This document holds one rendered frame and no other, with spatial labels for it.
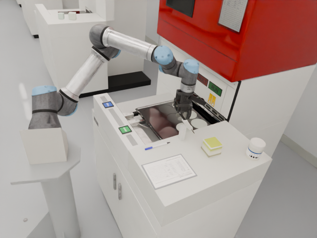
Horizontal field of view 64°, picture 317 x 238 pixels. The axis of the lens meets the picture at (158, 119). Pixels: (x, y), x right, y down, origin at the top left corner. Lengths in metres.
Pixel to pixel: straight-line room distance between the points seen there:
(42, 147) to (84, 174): 1.13
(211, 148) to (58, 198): 0.91
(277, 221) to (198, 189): 1.40
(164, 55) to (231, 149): 0.59
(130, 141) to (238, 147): 0.55
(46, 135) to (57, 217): 0.63
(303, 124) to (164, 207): 2.27
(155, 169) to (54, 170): 0.53
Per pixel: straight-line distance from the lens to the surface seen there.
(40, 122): 1.30
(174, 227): 1.24
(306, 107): 3.01
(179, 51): 1.82
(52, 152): 1.38
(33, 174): 1.40
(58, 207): 1.67
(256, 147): 1.27
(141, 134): 1.46
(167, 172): 1.15
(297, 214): 2.59
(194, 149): 1.28
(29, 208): 2.33
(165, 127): 1.49
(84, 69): 1.43
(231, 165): 1.26
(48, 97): 1.35
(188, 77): 1.23
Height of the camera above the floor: 1.81
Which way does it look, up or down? 36 degrees down
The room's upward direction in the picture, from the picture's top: 6 degrees clockwise
